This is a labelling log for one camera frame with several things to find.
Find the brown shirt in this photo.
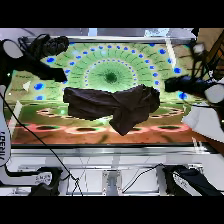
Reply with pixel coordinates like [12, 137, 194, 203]
[62, 83, 161, 136]

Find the black garment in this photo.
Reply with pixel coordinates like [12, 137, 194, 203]
[42, 35, 70, 57]

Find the silver frame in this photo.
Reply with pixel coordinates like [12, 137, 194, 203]
[0, 35, 218, 197]

